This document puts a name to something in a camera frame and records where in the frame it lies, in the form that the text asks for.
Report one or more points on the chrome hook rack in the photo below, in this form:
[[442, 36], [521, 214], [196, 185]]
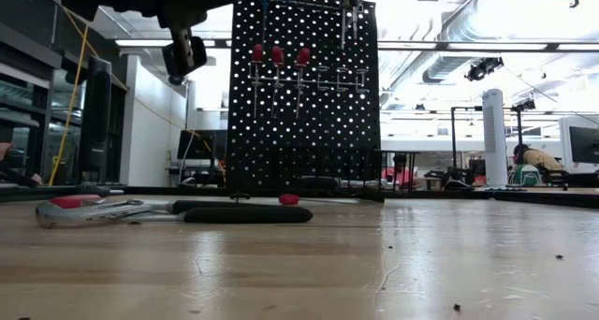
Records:
[[309, 3]]

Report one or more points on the dark computer monitor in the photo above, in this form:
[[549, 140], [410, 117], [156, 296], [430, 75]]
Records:
[[196, 144], [585, 144]]

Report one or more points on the black pipe stand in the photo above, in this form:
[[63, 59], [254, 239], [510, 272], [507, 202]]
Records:
[[453, 137]]

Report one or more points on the small black screwdriver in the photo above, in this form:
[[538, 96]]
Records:
[[93, 189]]

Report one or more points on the tall black column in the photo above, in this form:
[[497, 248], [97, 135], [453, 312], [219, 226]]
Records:
[[96, 119]]

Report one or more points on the black metal table frame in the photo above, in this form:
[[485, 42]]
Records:
[[561, 199]]

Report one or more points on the white tower fan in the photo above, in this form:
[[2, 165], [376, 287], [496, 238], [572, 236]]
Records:
[[494, 137]]

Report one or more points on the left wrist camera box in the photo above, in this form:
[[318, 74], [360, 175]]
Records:
[[196, 51]]

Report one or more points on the dark glass shelving cabinet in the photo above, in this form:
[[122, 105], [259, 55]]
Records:
[[23, 100]]

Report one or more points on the black light stand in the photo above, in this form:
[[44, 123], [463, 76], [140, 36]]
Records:
[[524, 106]]

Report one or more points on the long ceiling light bar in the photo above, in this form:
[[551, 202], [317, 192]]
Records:
[[140, 43], [491, 46]]

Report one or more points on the black pegboard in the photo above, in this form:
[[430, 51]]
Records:
[[243, 168]]

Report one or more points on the black ceiling spotlight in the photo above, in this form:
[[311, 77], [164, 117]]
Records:
[[482, 68]]

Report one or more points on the green and white object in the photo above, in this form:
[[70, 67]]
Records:
[[527, 176]]

